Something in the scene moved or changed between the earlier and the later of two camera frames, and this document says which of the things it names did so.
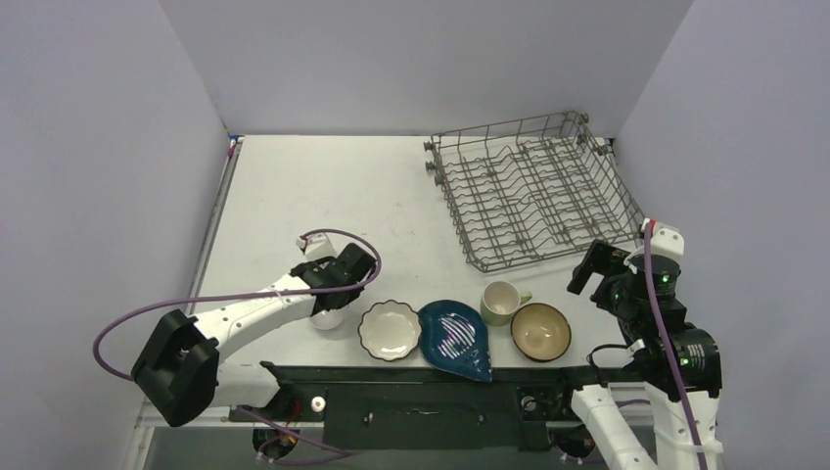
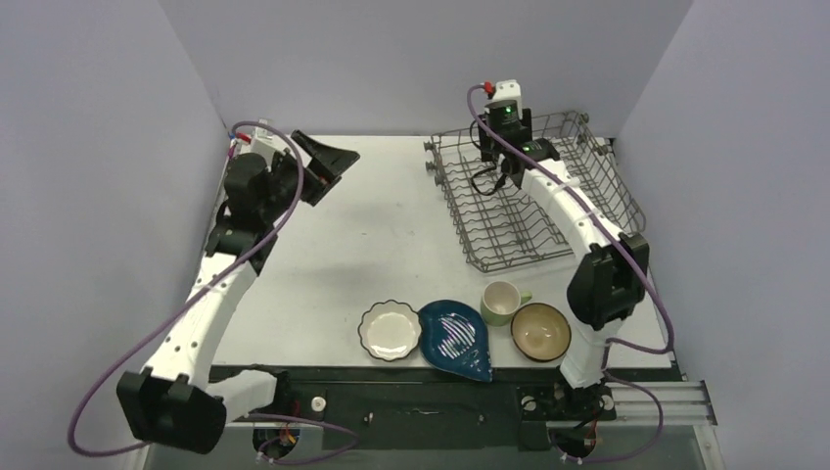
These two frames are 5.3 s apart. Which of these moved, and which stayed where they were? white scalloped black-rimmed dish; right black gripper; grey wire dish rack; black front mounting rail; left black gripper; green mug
Moved: left black gripper; right black gripper
Stayed: green mug; grey wire dish rack; white scalloped black-rimmed dish; black front mounting rail
